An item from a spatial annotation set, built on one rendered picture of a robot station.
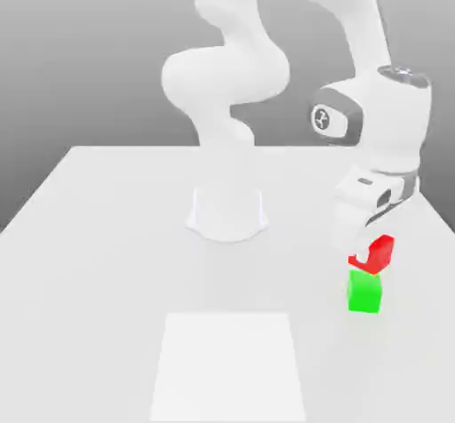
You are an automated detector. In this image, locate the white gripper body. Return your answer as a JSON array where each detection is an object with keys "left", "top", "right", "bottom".
[{"left": 331, "top": 198, "right": 407, "bottom": 254}]

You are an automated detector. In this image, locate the small red cube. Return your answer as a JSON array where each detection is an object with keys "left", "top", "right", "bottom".
[{"left": 347, "top": 234, "right": 395, "bottom": 276}]

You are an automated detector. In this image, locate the small green cube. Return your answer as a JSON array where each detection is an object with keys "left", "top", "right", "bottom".
[{"left": 347, "top": 269, "right": 383, "bottom": 315}]

